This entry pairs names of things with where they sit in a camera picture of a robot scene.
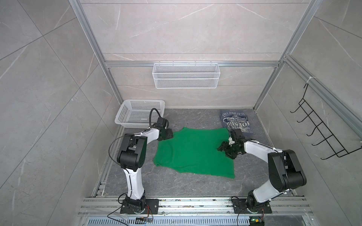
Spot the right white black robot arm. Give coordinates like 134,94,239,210
218,129,307,212

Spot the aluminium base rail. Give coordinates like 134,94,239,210
77,196,318,226

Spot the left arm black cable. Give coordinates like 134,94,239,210
148,108,162,128

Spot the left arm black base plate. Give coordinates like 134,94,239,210
120,198,160,214

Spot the blue-grey tank top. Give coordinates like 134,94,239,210
220,110,254,137

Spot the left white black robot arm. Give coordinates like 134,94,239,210
117,117,173,212

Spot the white wire mesh shelf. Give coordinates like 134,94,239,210
152,63,221,89

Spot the black wire hook rack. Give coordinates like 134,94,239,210
290,84,362,160

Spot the green tank top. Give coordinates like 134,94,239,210
153,127,235,179

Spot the white plastic laundry basket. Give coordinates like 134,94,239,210
115,99,166,129

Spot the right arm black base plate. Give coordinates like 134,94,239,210
231,197,272,214

